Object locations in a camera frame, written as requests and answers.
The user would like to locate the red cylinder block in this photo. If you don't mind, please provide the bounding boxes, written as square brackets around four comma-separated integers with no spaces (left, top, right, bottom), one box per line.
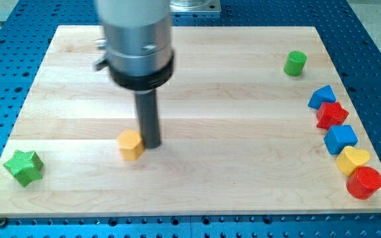
[346,167,381,200]

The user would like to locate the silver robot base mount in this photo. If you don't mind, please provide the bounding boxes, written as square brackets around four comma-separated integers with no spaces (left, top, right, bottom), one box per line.
[170,0,222,13]

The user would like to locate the wooden board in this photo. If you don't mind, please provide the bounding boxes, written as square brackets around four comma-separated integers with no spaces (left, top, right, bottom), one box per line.
[0,26,381,218]

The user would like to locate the yellow heart block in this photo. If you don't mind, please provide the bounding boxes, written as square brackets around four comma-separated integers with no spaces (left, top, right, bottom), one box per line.
[335,145,370,176]

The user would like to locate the yellow hexagon block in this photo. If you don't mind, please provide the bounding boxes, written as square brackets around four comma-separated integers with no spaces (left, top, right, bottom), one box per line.
[116,130,145,160]

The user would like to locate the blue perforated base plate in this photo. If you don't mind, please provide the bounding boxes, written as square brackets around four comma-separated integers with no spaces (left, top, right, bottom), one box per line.
[0,1,381,237]

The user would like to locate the blue cube block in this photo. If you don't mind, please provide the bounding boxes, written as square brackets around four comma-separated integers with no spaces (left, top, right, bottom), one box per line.
[323,125,359,155]

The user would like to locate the red star block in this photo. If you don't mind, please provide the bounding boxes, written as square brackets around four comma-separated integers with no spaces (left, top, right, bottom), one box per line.
[316,102,349,130]

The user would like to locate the green star block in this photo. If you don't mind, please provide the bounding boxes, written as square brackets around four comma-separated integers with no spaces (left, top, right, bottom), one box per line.
[3,150,44,187]

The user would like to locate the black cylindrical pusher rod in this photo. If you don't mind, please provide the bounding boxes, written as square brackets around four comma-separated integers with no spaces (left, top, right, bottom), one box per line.
[134,89,161,149]

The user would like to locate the green cylinder block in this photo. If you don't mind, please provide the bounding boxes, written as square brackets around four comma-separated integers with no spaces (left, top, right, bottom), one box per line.
[283,51,308,76]

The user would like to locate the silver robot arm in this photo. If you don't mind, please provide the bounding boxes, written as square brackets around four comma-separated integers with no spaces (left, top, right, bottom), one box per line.
[95,0,175,149]

